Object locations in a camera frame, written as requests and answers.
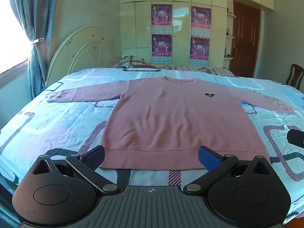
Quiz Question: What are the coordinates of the wooden chair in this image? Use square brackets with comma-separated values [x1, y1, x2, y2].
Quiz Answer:
[285, 64, 304, 90]

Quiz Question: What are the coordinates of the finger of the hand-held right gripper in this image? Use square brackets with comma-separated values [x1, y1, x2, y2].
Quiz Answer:
[286, 129, 304, 149]

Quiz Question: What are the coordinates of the patterned pillow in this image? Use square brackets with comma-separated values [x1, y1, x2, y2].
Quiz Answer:
[121, 55, 147, 68]

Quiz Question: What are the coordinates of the cream corner shelf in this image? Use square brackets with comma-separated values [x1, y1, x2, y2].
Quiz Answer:
[223, 0, 237, 70]

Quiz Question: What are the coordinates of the floral bed sheet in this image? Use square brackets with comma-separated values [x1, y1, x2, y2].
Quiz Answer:
[112, 60, 236, 78]

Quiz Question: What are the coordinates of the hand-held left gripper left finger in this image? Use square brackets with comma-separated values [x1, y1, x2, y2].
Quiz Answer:
[32, 145, 121, 194]

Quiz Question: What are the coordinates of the purple wall poster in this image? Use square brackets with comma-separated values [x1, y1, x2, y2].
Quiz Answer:
[191, 6, 211, 37]
[152, 34, 173, 65]
[190, 36, 211, 67]
[151, 4, 173, 34]

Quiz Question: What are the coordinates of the blue curtain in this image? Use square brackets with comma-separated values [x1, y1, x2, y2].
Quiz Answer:
[8, 0, 61, 100]

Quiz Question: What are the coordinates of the cream round headboard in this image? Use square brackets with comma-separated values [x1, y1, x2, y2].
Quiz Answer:
[45, 27, 122, 87]

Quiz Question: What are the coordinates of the brown wooden door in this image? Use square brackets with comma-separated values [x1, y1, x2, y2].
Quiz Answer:
[229, 0, 262, 78]

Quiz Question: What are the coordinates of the pastel patterned blanket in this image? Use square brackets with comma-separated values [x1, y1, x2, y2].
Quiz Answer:
[0, 67, 304, 224]

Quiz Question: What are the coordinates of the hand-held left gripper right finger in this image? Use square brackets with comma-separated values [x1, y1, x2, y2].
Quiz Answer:
[183, 145, 272, 195]

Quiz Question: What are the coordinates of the window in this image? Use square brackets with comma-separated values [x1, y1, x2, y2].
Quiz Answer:
[0, 0, 32, 74]

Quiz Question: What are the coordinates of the pink sweater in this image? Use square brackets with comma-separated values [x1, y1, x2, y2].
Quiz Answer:
[47, 76, 296, 170]

